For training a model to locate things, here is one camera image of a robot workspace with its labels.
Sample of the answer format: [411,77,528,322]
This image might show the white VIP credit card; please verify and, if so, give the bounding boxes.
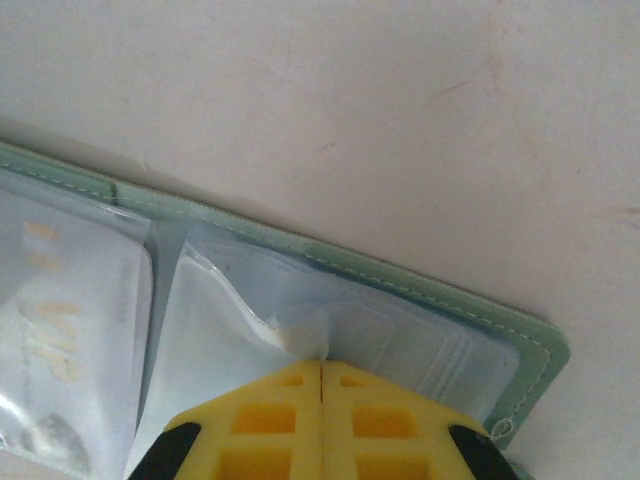
[0,209,154,480]

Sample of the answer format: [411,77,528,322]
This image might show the green card holder wallet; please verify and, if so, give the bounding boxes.
[0,139,572,480]

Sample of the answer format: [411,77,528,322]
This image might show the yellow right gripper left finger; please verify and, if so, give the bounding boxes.
[129,358,322,480]

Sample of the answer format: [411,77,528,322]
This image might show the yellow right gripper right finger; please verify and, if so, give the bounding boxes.
[321,358,521,480]

